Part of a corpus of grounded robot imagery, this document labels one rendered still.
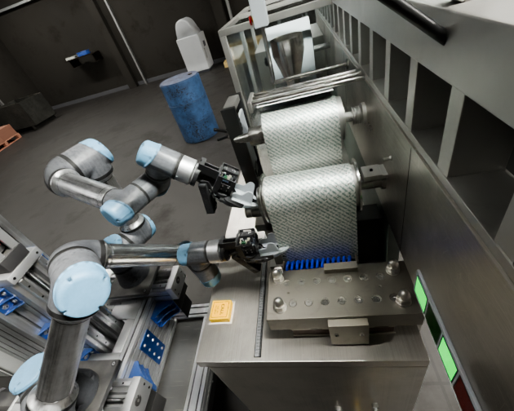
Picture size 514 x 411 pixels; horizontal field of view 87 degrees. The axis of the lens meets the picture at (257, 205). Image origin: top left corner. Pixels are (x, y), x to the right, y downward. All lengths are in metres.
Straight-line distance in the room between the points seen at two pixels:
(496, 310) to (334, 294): 0.47
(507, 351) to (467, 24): 0.36
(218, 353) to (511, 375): 0.74
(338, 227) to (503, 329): 0.48
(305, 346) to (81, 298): 0.61
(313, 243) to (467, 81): 0.58
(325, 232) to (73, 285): 0.64
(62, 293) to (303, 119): 0.77
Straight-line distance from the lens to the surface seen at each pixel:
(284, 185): 0.74
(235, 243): 0.84
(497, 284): 0.40
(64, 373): 0.96
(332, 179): 0.73
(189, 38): 9.69
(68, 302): 0.78
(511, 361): 0.43
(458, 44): 0.43
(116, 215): 0.80
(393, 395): 1.16
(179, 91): 4.43
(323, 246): 0.86
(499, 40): 0.36
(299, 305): 0.82
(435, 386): 1.86
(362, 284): 0.84
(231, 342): 0.97
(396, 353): 0.91
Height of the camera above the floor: 1.74
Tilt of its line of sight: 38 degrees down
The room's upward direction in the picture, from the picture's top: 19 degrees counter-clockwise
